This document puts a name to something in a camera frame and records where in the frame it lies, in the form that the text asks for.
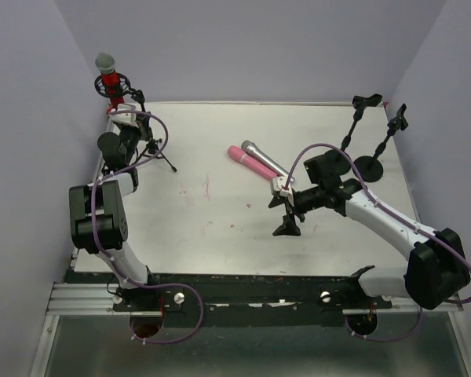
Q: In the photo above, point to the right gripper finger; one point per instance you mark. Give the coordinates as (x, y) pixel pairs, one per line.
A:
(278, 201)
(288, 227)

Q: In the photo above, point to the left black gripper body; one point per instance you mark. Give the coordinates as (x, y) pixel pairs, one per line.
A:
(140, 126)

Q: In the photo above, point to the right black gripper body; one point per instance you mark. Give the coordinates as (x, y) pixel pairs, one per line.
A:
(289, 206)

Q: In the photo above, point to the black tripod microphone stand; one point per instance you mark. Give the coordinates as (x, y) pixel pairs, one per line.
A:
(115, 154)

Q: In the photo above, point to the black round-base stand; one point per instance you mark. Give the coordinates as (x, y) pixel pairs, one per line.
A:
(370, 167)
(360, 104)

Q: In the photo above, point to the red glitter microphone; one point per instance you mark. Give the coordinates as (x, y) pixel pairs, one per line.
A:
(108, 83)

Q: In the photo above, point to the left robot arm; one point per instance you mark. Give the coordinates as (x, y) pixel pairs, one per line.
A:
(97, 215)

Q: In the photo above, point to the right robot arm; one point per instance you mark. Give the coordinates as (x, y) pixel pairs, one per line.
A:
(435, 268)

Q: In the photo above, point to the silver microphone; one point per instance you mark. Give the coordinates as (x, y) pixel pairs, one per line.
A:
(252, 149)

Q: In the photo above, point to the pink microphone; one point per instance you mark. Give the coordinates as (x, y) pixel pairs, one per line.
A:
(239, 156)

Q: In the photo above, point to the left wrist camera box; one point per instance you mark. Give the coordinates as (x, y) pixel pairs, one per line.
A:
(123, 115)

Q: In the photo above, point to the black mounting rail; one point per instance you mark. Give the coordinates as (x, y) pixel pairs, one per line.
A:
(247, 301)

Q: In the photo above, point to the aluminium frame rail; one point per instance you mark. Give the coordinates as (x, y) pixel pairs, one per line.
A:
(200, 212)

